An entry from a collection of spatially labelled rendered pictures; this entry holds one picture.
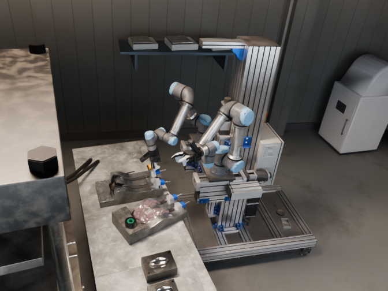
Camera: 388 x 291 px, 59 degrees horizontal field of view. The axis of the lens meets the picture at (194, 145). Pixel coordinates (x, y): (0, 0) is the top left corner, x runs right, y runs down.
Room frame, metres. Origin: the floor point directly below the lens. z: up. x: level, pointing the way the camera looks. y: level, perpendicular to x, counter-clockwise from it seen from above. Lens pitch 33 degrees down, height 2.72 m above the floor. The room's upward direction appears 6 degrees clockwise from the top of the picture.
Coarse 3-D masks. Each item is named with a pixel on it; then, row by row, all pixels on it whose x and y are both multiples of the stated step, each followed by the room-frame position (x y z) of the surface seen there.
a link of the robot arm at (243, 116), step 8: (240, 104) 2.21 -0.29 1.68; (232, 112) 2.16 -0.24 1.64; (240, 112) 2.13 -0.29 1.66; (248, 112) 2.12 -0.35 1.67; (240, 120) 2.10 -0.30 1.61; (248, 120) 2.12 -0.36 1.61; (240, 128) 2.12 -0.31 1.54; (240, 136) 2.13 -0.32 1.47; (232, 144) 2.15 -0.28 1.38; (240, 144) 2.13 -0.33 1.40; (232, 152) 2.14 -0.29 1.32; (240, 152) 2.14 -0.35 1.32; (224, 160) 2.17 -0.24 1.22; (232, 160) 2.12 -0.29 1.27; (240, 160) 2.13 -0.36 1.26; (232, 168) 2.10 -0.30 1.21; (240, 168) 2.13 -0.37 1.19
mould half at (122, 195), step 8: (128, 176) 2.26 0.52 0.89; (136, 176) 2.29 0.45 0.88; (96, 184) 2.16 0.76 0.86; (104, 184) 2.17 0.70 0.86; (128, 184) 2.15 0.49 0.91; (136, 184) 2.18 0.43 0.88; (104, 192) 2.07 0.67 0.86; (112, 192) 2.08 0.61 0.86; (120, 192) 2.02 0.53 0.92; (128, 192) 2.05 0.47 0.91; (136, 192) 2.08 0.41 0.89; (144, 192) 2.10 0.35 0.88; (152, 192) 2.13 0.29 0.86; (160, 192) 2.16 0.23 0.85; (104, 200) 1.98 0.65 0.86; (112, 200) 1.99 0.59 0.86; (120, 200) 2.02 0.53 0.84; (128, 200) 2.05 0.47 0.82; (136, 200) 2.07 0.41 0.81
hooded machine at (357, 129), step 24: (360, 72) 4.66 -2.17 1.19; (384, 72) 4.45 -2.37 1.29; (336, 96) 4.75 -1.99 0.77; (360, 96) 4.37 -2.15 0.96; (384, 96) 4.47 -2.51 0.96; (336, 120) 4.60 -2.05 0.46; (360, 120) 4.37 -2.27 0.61; (384, 120) 4.52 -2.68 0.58; (336, 144) 4.45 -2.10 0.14; (360, 144) 4.43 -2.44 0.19
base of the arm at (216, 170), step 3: (216, 165) 2.22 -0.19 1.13; (210, 168) 2.26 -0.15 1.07; (213, 168) 2.23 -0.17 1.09; (216, 168) 2.22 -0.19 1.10; (219, 168) 2.21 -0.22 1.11; (222, 168) 2.22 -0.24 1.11; (225, 168) 2.23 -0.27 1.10; (210, 171) 2.24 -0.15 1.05; (213, 171) 2.22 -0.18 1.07; (216, 171) 2.22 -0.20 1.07; (219, 171) 2.20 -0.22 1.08; (222, 171) 2.21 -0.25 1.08; (225, 171) 2.22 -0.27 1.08; (213, 174) 2.21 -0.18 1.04; (216, 174) 2.20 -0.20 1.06; (219, 174) 2.20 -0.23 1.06; (222, 174) 2.20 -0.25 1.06; (225, 174) 2.22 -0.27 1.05
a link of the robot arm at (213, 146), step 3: (210, 141) 2.02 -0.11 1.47; (213, 141) 2.02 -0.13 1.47; (216, 141) 2.02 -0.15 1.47; (204, 144) 1.97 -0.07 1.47; (207, 144) 1.97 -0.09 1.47; (210, 144) 1.97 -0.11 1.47; (213, 144) 1.98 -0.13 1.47; (216, 144) 1.99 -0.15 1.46; (207, 147) 1.94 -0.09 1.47; (210, 147) 1.95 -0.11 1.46; (213, 147) 1.97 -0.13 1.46; (216, 147) 1.98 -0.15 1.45; (219, 147) 2.00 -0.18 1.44; (210, 150) 1.94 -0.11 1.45; (213, 150) 1.96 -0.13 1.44; (216, 150) 1.98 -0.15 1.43; (210, 153) 1.95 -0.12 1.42; (213, 153) 1.96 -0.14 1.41
